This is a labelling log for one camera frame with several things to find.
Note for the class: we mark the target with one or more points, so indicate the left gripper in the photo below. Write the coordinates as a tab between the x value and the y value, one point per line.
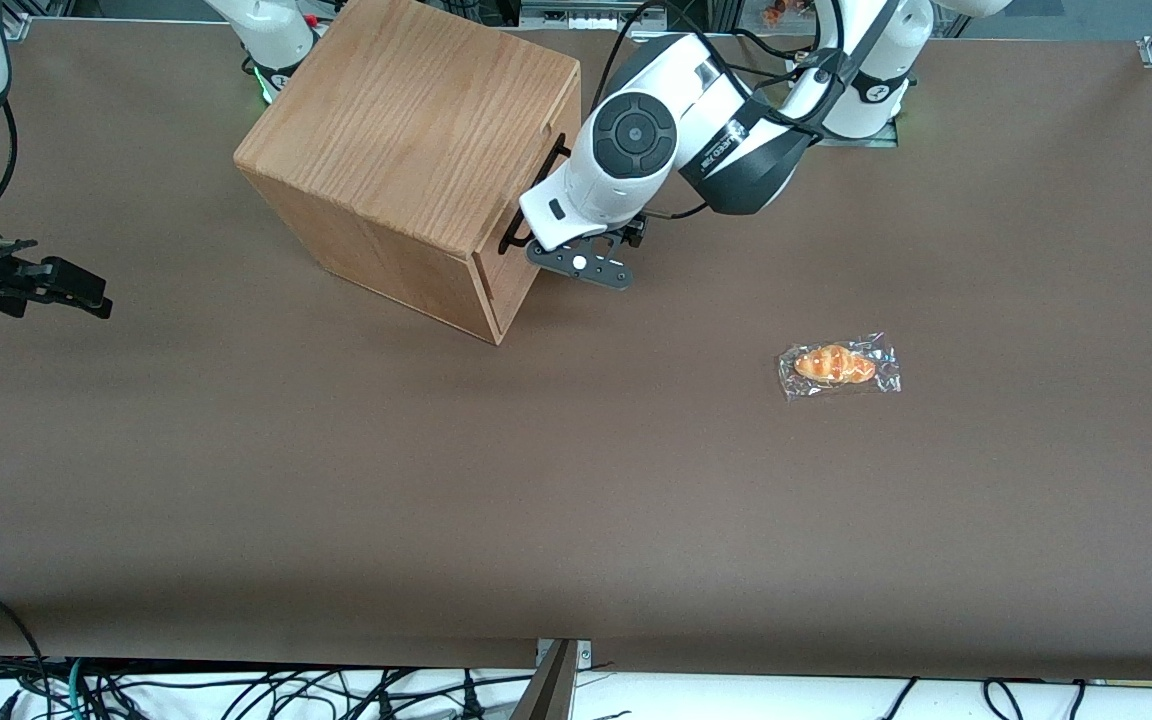
637	233

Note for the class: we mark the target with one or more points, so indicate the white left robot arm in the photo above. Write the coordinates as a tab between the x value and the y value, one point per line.
671	70

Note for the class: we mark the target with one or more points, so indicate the wooden two-drawer cabinet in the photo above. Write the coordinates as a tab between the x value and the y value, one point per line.
406	110

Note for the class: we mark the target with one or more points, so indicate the large table cover sheet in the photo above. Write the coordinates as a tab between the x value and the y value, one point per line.
576	480

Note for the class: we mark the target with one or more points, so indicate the grey electronics box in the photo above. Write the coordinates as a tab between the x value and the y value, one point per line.
586	12

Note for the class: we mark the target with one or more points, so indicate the wrapped croissant in clear plastic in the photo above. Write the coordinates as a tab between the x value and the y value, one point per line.
836	365

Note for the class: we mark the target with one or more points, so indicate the orange food item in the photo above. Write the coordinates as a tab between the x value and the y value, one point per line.
781	10

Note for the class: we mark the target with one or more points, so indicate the short aluminium frame piece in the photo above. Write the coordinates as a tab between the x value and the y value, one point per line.
16	18

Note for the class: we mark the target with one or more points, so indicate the grey metal table bracket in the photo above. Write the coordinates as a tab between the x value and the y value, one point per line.
584	652

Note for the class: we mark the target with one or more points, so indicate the dark metal stand post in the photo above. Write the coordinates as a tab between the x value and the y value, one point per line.
548	695

